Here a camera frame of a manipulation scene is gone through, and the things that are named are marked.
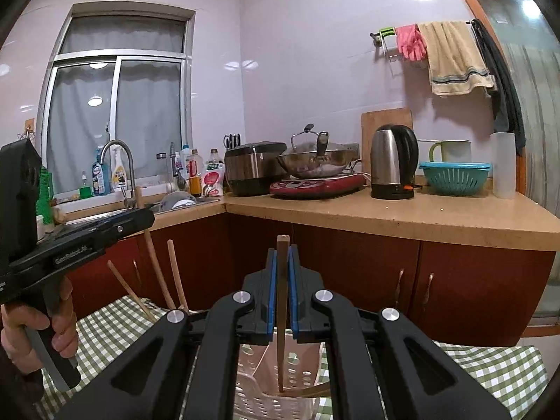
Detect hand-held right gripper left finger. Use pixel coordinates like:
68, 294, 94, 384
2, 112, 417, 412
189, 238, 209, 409
55, 245, 278, 420

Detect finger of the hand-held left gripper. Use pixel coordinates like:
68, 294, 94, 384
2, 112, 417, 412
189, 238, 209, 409
100, 207, 156, 248

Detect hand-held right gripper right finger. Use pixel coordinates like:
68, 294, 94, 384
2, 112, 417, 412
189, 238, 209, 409
288, 245, 512, 420

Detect wooden chopstick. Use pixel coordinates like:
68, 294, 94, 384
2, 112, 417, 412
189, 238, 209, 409
135, 185, 176, 310
107, 260, 157, 323
280, 383, 333, 400
275, 235, 290, 393
167, 240, 190, 312

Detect pink plastic utensil holder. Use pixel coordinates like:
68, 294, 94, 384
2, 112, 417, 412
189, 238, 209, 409
234, 331, 333, 420

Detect person's left hand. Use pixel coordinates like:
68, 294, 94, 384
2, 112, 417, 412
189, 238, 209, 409
0, 278, 80, 377

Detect dishes in sink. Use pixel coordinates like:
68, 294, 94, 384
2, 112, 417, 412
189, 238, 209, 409
160, 190, 197, 211

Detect white spray bottle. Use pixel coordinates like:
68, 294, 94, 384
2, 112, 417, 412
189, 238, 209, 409
110, 146, 128, 192

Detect steel kitchen faucet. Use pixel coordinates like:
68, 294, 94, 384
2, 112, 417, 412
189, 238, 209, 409
100, 140, 137, 209

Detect blue dish soap bottle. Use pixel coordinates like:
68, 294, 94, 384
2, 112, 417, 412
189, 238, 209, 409
91, 148, 111, 197

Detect steel kitchen sink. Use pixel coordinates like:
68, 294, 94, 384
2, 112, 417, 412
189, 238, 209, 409
57, 196, 220, 228

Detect orange liquid bottle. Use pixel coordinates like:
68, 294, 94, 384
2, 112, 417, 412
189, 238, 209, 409
189, 149, 204, 197

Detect green plastic brush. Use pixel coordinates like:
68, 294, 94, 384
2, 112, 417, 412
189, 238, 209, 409
39, 168, 54, 211

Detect red and white pouch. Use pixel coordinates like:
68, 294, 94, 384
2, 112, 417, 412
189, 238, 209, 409
201, 164, 226, 197

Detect red induction cooker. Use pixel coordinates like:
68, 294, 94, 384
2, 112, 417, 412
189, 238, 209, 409
269, 173, 368, 200

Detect steel rice cooker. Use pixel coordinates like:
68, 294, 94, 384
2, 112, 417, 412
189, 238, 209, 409
224, 141, 287, 197

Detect steel wok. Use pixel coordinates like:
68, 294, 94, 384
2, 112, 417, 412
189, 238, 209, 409
276, 131, 360, 180

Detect glass wok lid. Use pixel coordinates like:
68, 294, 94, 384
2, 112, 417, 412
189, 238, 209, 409
289, 123, 346, 158

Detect steel electric kettle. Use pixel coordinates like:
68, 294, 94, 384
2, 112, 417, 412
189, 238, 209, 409
370, 124, 420, 200

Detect red kitchen cabinet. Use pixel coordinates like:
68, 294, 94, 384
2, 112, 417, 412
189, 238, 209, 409
61, 214, 560, 347

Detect wooden cutting board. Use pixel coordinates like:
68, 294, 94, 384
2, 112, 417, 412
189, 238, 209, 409
361, 108, 414, 171

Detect teal plastic colander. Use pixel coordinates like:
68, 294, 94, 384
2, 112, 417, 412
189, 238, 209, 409
419, 161, 493, 196

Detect green checked tablecloth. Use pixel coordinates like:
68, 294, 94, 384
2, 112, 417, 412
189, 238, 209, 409
33, 295, 547, 420

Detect white plastic container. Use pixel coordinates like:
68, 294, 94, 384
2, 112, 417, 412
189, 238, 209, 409
490, 132, 517, 200

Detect pink rubber gloves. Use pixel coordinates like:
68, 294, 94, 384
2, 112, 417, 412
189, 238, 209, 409
395, 25, 427, 62

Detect beige towel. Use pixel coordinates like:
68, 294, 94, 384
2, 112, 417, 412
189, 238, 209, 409
418, 21, 495, 97

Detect dark hanging cloth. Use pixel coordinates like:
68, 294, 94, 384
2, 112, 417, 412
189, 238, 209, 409
470, 18, 526, 154

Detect aluminium frame window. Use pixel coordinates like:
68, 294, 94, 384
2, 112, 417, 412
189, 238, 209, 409
37, 2, 195, 197

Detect white mug green handle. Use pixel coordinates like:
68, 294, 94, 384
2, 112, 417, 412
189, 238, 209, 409
429, 140, 472, 163

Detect wall towel rack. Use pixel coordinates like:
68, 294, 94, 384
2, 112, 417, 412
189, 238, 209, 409
370, 20, 477, 60

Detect wooden frame glass door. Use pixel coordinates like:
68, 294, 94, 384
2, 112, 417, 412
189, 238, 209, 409
442, 0, 560, 337

